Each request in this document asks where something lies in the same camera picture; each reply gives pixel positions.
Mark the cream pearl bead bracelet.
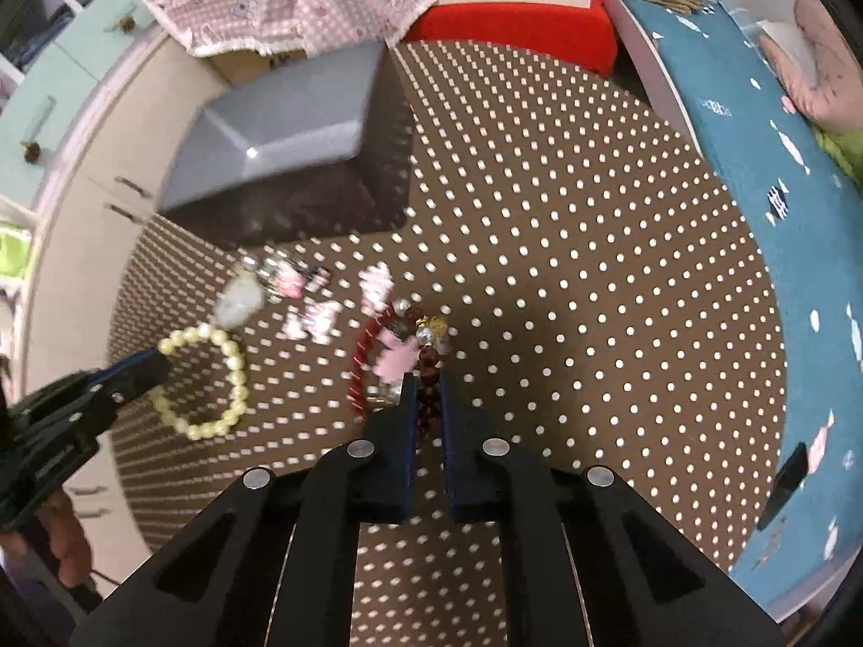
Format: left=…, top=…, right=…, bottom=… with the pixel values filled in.
left=149, top=321, right=250, bottom=443

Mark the white jade pendant charm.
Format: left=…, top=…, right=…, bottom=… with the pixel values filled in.
left=211, top=272, right=266, bottom=330

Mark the red bead bracelet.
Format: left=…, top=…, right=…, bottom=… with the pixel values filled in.
left=348, top=298, right=454, bottom=446

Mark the pink white bow clip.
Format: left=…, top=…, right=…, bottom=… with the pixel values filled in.
left=282, top=299, right=343, bottom=345

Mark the pink white small clip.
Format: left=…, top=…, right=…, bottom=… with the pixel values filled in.
left=358, top=261, right=394, bottom=317

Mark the left human hand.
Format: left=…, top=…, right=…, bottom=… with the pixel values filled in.
left=2, top=489, right=92, bottom=589

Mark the beige low cabinet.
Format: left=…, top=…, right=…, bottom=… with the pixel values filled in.
left=11, top=26, right=231, bottom=587

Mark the brown polka dot tablecloth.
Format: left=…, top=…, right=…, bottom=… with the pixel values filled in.
left=106, top=39, right=790, bottom=647

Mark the grey metal tin box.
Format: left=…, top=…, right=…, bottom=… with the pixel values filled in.
left=156, top=43, right=414, bottom=250

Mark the mint drawer unit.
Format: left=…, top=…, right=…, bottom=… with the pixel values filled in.
left=2, top=0, right=154, bottom=210

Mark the black phone on bed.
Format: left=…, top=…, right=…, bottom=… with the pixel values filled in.
left=756, top=443, right=809, bottom=530

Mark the blue patterned bed sheet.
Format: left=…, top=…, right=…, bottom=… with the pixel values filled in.
left=622, top=0, right=861, bottom=618

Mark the green plush pillow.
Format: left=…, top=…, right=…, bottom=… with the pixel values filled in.
left=815, top=127, right=863, bottom=189

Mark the pink plush pillow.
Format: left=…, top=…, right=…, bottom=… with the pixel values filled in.
left=759, top=0, right=861, bottom=134

